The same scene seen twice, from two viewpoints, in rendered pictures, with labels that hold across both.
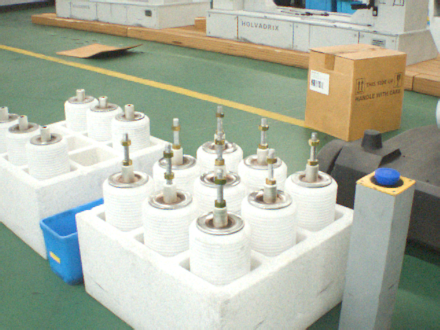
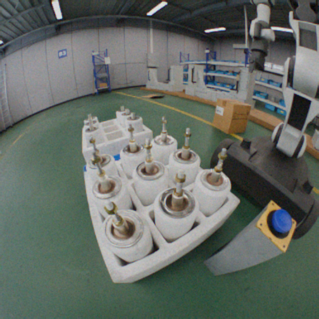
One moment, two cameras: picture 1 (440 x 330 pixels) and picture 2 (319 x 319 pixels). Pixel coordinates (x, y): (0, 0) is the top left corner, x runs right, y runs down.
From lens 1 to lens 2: 0.70 m
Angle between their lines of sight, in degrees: 20
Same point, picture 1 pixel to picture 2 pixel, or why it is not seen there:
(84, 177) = (106, 146)
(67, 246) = not seen: hidden behind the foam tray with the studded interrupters
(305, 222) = (203, 207)
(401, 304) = not seen: hidden behind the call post
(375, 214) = (257, 250)
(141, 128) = (137, 123)
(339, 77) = (227, 109)
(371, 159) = (245, 154)
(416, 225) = (259, 194)
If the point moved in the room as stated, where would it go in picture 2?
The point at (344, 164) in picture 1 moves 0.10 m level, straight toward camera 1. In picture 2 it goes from (230, 154) to (230, 167)
